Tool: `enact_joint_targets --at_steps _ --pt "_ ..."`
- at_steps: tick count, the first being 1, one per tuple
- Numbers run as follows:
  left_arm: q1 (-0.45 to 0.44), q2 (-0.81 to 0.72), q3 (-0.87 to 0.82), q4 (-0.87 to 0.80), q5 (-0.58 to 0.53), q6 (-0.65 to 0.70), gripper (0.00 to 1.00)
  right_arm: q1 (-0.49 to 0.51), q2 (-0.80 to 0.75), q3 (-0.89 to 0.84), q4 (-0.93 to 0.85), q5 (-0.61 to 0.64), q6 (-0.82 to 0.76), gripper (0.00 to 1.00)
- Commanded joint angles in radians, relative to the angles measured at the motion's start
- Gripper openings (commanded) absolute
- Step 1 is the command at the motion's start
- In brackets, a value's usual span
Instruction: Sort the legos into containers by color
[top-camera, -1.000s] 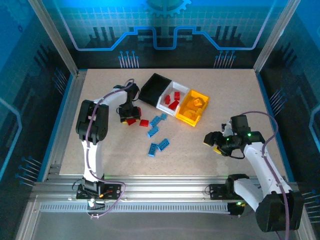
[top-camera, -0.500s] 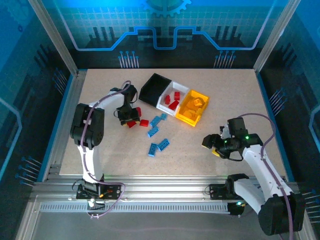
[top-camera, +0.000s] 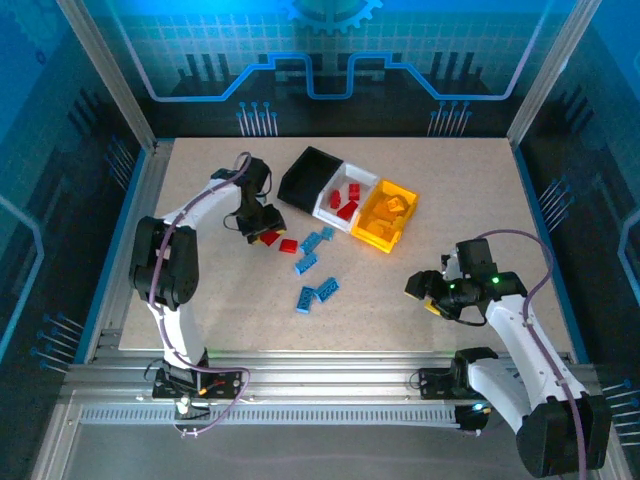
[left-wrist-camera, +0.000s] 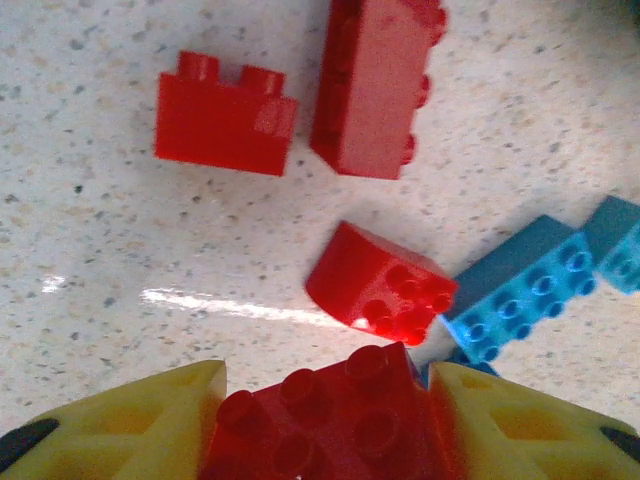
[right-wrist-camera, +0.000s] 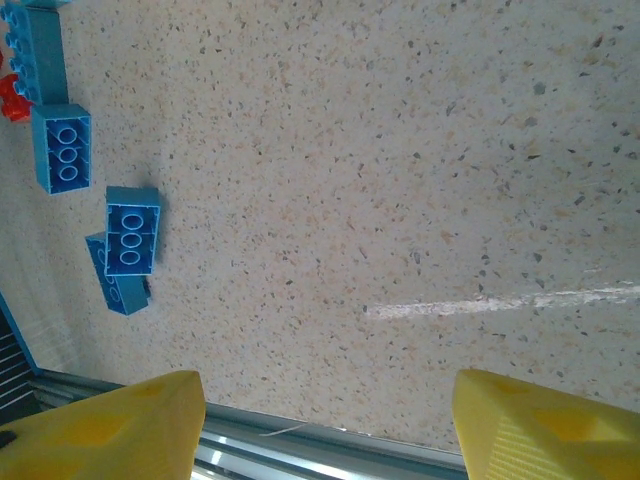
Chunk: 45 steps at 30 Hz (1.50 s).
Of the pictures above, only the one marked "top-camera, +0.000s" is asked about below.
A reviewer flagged aluminium frame post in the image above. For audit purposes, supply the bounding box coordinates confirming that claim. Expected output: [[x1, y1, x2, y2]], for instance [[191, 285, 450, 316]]
[[505, 0, 604, 146], [54, 0, 161, 151]]

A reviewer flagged white plastic bin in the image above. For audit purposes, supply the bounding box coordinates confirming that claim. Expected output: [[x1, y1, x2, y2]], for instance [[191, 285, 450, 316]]
[[312, 162, 381, 234]]

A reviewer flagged blue table edge strip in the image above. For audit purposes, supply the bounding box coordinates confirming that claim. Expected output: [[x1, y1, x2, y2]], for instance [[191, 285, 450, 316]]
[[73, 148, 151, 362], [512, 143, 591, 364]]

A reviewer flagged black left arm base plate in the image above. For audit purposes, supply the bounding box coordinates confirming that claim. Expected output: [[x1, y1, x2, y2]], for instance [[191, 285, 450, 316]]
[[152, 367, 251, 401]]

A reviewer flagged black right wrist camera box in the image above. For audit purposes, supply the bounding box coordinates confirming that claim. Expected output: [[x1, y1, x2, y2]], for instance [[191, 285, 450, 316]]
[[455, 238, 497, 277]]

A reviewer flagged aluminium side rail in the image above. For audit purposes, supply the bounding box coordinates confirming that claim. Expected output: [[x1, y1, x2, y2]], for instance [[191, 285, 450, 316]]
[[82, 142, 176, 364]]

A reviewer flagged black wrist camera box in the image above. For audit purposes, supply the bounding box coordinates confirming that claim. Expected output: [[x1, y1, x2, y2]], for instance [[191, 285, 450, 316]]
[[455, 238, 497, 277], [239, 157, 274, 196]]

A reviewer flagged black electronics box with lights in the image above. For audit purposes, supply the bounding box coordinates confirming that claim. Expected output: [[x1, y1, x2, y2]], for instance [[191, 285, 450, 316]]
[[455, 402, 490, 435]]

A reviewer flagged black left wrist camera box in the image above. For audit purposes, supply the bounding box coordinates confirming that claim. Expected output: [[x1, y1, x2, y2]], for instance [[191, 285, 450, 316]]
[[239, 157, 274, 196]]

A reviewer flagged slotted grey cable duct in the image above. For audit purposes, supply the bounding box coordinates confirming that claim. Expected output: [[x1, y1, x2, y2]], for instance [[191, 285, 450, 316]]
[[79, 405, 464, 427]]

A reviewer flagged thin black right gripper cable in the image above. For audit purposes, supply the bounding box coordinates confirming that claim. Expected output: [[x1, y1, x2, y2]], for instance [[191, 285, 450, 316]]
[[439, 307, 489, 328]]

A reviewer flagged yellow plastic bin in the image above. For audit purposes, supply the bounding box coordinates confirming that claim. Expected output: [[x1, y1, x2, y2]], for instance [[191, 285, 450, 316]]
[[349, 178, 421, 256]]

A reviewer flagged black plastic bin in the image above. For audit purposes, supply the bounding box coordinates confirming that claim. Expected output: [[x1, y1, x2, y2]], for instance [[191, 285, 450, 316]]
[[276, 145, 346, 216]]

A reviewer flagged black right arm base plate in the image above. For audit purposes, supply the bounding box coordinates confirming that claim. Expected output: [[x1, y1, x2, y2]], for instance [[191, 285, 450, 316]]
[[417, 367, 459, 401]]

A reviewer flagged aluminium frame rail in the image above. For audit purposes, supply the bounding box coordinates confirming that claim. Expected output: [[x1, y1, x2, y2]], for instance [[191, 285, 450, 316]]
[[62, 349, 606, 401]]

